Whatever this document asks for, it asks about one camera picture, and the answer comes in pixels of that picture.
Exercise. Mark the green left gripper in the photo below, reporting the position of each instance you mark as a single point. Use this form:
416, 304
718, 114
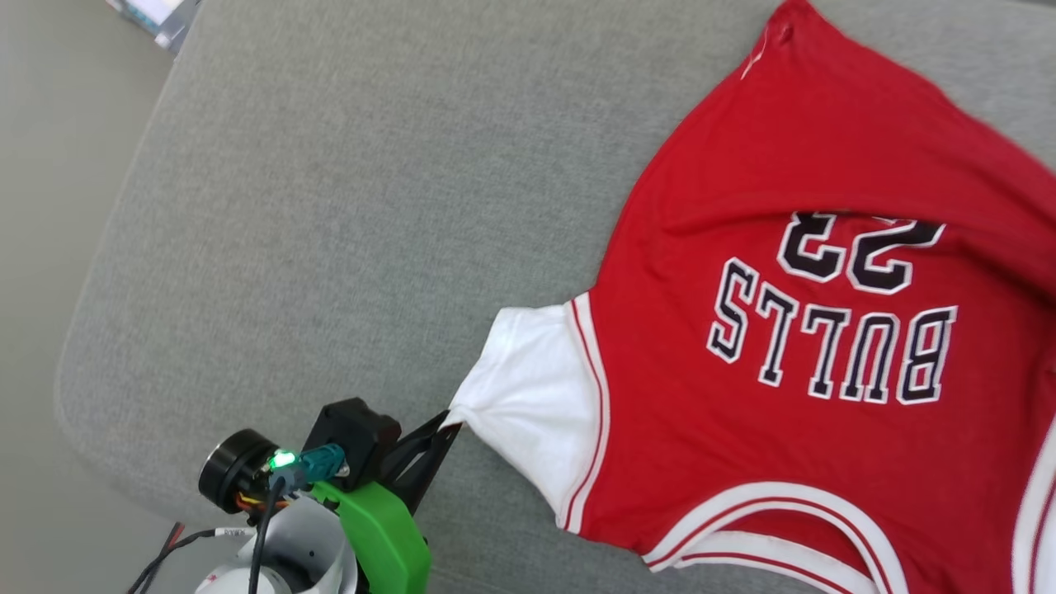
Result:
379, 528

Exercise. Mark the red Bulls basketball jersey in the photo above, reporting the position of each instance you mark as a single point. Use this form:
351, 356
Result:
784, 429

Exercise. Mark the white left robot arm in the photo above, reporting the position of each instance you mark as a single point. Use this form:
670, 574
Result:
305, 544

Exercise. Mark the grey fabric sofa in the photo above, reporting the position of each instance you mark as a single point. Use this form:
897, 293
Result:
330, 206

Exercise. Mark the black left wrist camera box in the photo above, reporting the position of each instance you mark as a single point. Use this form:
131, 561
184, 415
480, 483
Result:
351, 429

